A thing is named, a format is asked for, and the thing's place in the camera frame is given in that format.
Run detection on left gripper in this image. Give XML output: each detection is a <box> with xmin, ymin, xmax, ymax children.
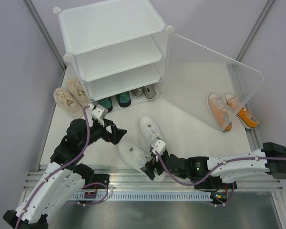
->
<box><xmin>80</xmin><ymin>118</ymin><xmax>127</xmax><ymax>149</ymax></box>

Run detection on white sneaker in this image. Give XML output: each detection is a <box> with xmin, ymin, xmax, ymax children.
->
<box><xmin>139</xmin><ymin>116</ymin><xmax>164</xmax><ymax>149</ymax></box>
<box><xmin>117</xmin><ymin>141</ymin><xmax>152</xmax><ymax>177</ymax></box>

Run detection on green loafer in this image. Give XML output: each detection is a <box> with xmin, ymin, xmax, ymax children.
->
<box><xmin>116</xmin><ymin>92</ymin><xmax>131</xmax><ymax>108</ymax></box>
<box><xmin>98</xmin><ymin>97</ymin><xmax>113</xmax><ymax>112</ymax></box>

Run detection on grey canvas sneaker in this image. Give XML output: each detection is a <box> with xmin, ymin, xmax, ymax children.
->
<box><xmin>143</xmin><ymin>84</ymin><xmax>157</xmax><ymax>101</ymax></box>
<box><xmin>132</xmin><ymin>87</ymin><xmax>144</xmax><ymax>99</ymax></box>

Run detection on orange canvas sneaker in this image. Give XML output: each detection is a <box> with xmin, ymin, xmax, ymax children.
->
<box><xmin>207</xmin><ymin>93</ymin><xmax>232</xmax><ymax>132</ymax></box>
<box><xmin>225</xmin><ymin>93</ymin><xmax>259</xmax><ymax>129</ymax></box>

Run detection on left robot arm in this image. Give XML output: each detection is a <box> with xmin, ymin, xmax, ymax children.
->
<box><xmin>3</xmin><ymin>118</ymin><xmax>127</xmax><ymax>229</ymax></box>

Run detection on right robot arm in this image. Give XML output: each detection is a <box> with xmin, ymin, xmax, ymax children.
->
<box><xmin>140</xmin><ymin>142</ymin><xmax>286</xmax><ymax>189</ymax></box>

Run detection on white plastic shoe cabinet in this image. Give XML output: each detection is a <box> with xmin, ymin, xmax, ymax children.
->
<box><xmin>53</xmin><ymin>0</ymin><xmax>168</xmax><ymax>102</ymax></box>

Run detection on translucent cabinet door panel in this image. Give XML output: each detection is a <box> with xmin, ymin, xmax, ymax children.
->
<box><xmin>159</xmin><ymin>34</ymin><xmax>264</xmax><ymax>130</ymax></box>

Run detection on beige sneaker right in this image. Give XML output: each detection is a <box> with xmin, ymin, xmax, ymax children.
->
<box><xmin>67</xmin><ymin>78</ymin><xmax>90</xmax><ymax>107</ymax></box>

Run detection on beige sneaker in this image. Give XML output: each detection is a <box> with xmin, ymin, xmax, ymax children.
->
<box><xmin>53</xmin><ymin>87</ymin><xmax>83</xmax><ymax>118</ymax></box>
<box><xmin>67</xmin><ymin>78</ymin><xmax>90</xmax><ymax>107</ymax></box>

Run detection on beige sneaker left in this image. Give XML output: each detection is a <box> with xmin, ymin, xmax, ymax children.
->
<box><xmin>53</xmin><ymin>87</ymin><xmax>83</xmax><ymax>118</ymax></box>

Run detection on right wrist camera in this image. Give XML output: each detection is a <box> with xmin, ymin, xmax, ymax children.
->
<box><xmin>150</xmin><ymin>138</ymin><xmax>166</xmax><ymax>155</ymax></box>

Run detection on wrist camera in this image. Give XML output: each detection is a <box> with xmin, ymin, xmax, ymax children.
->
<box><xmin>150</xmin><ymin>138</ymin><xmax>166</xmax><ymax>155</ymax></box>
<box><xmin>88</xmin><ymin>104</ymin><xmax>108</xmax><ymax>126</ymax></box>

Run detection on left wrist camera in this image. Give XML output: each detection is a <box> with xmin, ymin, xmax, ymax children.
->
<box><xmin>88</xmin><ymin>104</ymin><xmax>108</xmax><ymax>126</ymax></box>

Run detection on aluminium frame rail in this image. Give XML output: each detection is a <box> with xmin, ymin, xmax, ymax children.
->
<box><xmin>23</xmin><ymin>170</ymin><xmax>284</xmax><ymax>191</ymax></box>

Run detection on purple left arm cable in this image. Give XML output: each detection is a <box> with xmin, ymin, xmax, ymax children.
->
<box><xmin>15</xmin><ymin>106</ymin><xmax>91</xmax><ymax>229</ymax></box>

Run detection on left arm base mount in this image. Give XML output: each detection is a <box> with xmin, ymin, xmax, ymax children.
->
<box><xmin>83</xmin><ymin>174</ymin><xmax>110</xmax><ymax>192</ymax></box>

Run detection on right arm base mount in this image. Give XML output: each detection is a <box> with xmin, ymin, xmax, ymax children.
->
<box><xmin>194</xmin><ymin>176</ymin><xmax>233</xmax><ymax>191</ymax></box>

